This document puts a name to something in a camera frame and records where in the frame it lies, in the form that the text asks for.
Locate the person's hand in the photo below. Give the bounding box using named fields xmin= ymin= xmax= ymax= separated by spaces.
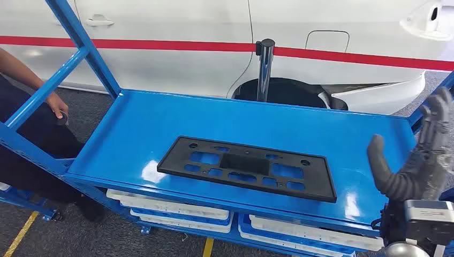
xmin=45 ymin=91 xmax=70 ymax=125

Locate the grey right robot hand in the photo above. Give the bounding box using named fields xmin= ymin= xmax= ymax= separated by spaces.
xmin=367 ymin=87 xmax=454 ymax=203

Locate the black tape roll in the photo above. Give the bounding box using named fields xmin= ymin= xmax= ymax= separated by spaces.
xmin=55 ymin=110 xmax=70 ymax=126

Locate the black plastic plate bracket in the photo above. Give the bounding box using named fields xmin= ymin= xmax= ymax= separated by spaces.
xmin=156 ymin=135 xmax=338 ymax=203

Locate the clear plastic film wrap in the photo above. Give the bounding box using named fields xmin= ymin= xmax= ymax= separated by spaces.
xmin=422 ymin=149 xmax=454 ymax=199

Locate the person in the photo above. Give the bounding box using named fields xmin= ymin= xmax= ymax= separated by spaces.
xmin=0 ymin=48 xmax=107 ymax=222

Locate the red barrier belt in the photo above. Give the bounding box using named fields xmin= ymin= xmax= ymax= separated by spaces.
xmin=0 ymin=35 xmax=454 ymax=72

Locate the yellow floor tape marking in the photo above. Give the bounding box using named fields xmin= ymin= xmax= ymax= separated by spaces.
xmin=3 ymin=211 xmax=39 ymax=257
xmin=202 ymin=237 xmax=215 ymax=257

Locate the white car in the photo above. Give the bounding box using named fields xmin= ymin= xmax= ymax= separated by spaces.
xmin=0 ymin=0 xmax=454 ymax=116

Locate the black car tyre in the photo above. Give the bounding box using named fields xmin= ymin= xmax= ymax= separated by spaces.
xmin=232 ymin=77 xmax=349 ymax=111

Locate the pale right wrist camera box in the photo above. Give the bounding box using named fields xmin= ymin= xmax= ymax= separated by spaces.
xmin=404 ymin=199 xmax=454 ymax=246

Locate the chrome stanchion post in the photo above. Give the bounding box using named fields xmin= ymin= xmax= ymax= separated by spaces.
xmin=255 ymin=38 xmax=276 ymax=103

